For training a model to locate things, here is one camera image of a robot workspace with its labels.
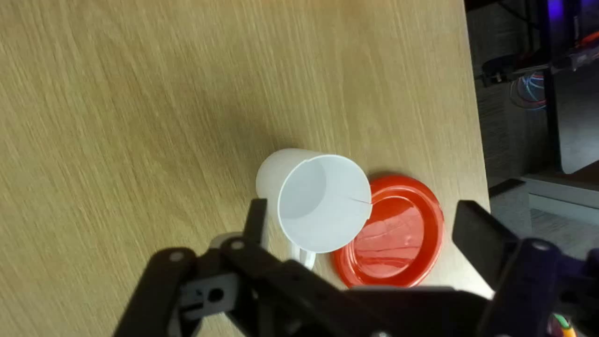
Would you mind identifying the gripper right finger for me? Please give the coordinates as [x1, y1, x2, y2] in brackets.
[452, 200, 599, 337]

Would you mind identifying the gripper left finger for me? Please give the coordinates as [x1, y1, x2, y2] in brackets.
[112, 198, 375, 337]

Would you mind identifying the orange plate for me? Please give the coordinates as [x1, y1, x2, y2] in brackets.
[331, 175, 445, 288]

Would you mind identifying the white cup with handle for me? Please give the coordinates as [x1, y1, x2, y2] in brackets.
[256, 148, 373, 271]

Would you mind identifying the bundle of coloured wires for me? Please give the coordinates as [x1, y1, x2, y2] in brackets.
[510, 70, 549, 111]

